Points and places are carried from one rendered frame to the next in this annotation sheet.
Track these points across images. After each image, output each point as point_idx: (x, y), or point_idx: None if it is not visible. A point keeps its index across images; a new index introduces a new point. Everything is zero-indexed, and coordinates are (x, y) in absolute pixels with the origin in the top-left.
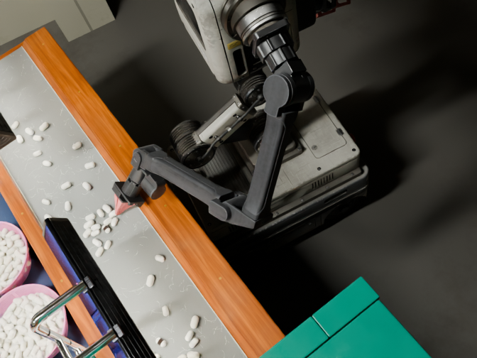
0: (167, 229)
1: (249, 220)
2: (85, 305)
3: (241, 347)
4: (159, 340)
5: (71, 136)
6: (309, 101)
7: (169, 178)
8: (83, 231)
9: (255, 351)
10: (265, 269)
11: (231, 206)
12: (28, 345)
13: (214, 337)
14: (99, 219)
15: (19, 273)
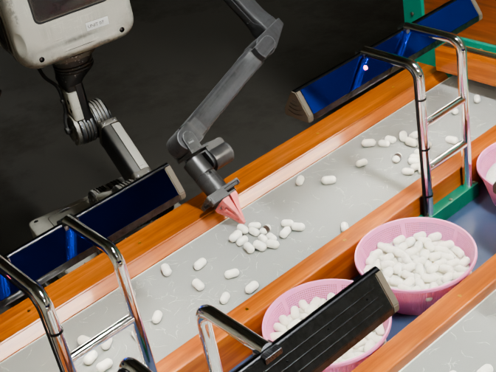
0: (263, 177)
1: (276, 23)
2: (383, 67)
3: (385, 116)
4: (395, 155)
5: (109, 308)
6: (65, 214)
7: (219, 108)
8: (269, 252)
9: (387, 102)
10: None
11: (261, 35)
12: (438, 255)
13: (380, 133)
14: (251, 243)
15: (343, 279)
